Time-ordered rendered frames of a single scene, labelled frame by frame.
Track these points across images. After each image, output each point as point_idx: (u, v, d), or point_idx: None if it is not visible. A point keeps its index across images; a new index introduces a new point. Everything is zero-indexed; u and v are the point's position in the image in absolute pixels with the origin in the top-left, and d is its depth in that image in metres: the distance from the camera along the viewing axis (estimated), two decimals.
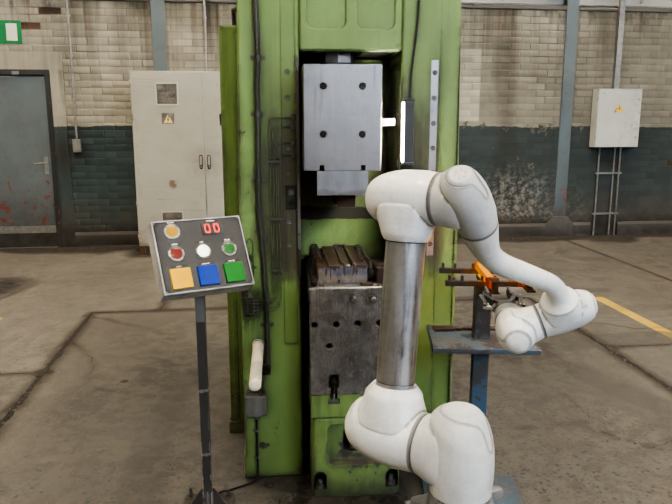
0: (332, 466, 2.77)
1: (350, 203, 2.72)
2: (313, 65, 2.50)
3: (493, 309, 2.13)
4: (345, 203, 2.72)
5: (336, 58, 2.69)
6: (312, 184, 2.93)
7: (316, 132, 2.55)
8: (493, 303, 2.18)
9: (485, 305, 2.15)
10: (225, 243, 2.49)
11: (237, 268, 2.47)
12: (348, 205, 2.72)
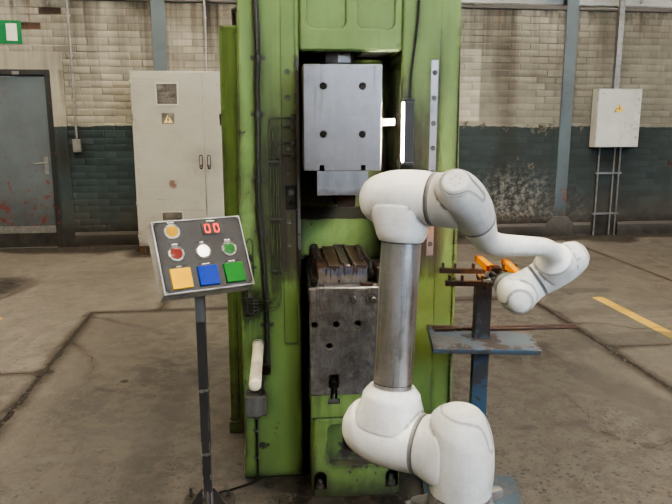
0: (332, 466, 2.77)
1: (350, 203, 2.72)
2: (313, 65, 2.50)
3: (492, 281, 2.19)
4: (345, 203, 2.72)
5: (336, 58, 2.69)
6: (312, 184, 2.93)
7: (316, 132, 2.55)
8: None
9: (485, 278, 2.22)
10: (225, 243, 2.49)
11: (237, 268, 2.47)
12: (348, 205, 2.72)
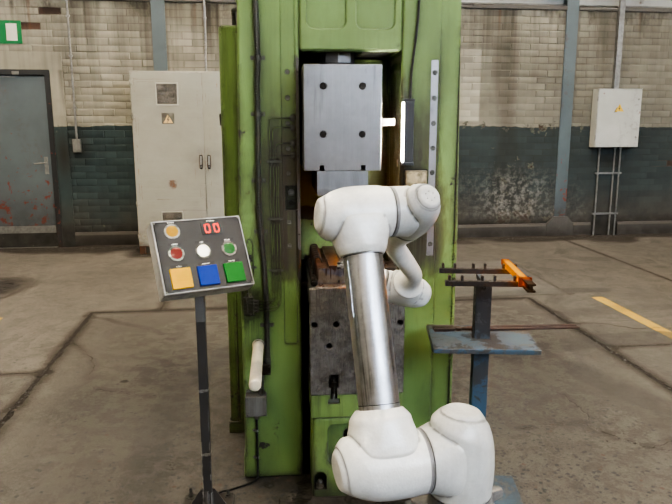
0: (332, 466, 2.77)
1: None
2: (313, 65, 2.50)
3: None
4: None
5: (336, 58, 2.69)
6: (312, 184, 2.93)
7: (316, 132, 2.55)
8: None
9: (338, 263, 2.42)
10: (225, 243, 2.49)
11: (237, 268, 2.47)
12: None
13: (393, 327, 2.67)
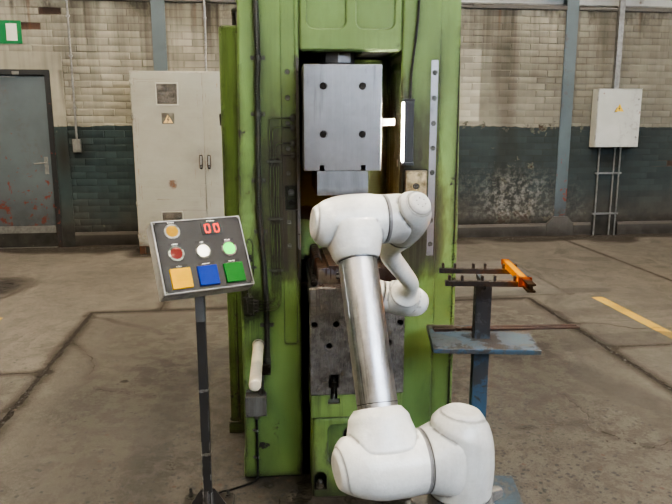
0: (332, 466, 2.77)
1: None
2: (313, 65, 2.50)
3: None
4: None
5: (336, 58, 2.69)
6: (312, 184, 2.93)
7: (316, 132, 2.55)
8: None
9: (337, 273, 2.47)
10: (225, 243, 2.49)
11: (237, 268, 2.47)
12: None
13: (393, 327, 2.67)
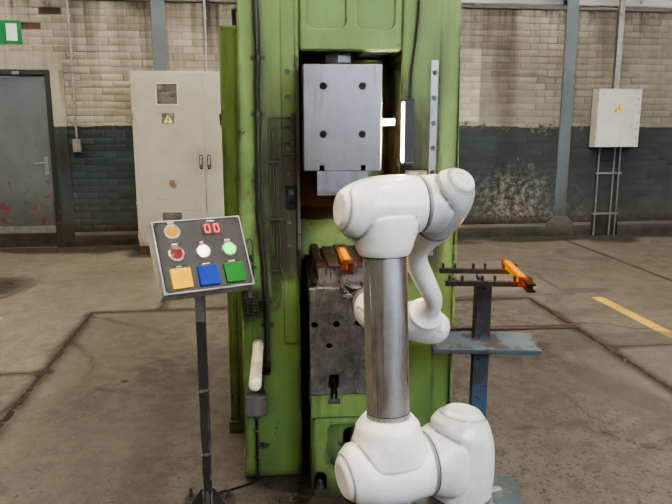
0: (332, 466, 2.77)
1: None
2: (313, 65, 2.50)
3: (353, 296, 2.16)
4: None
5: (336, 58, 2.69)
6: (312, 184, 2.93)
7: (316, 132, 2.55)
8: (353, 292, 2.21)
9: (345, 293, 2.17)
10: (225, 243, 2.49)
11: (237, 268, 2.47)
12: None
13: None
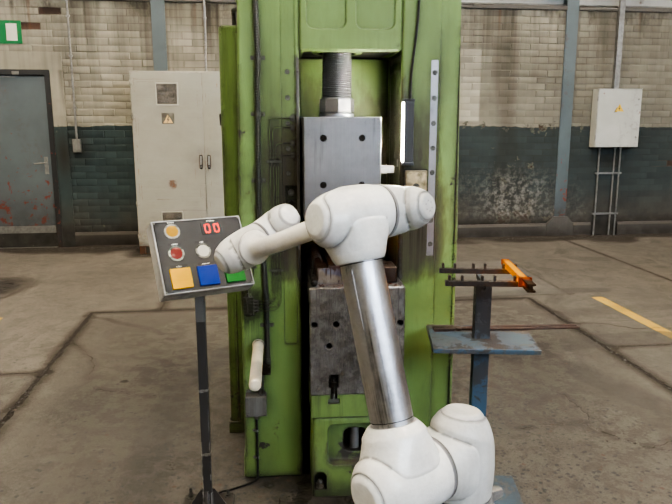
0: (332, 466, 2.77)
1: None
2: (313, 118, 2.54)
3: None
4: None
5: (336, 107, 2.73)
6: None
7: (316, 183, 2.59)
8: None
9: None
10: None
11: None
12: None
13: None
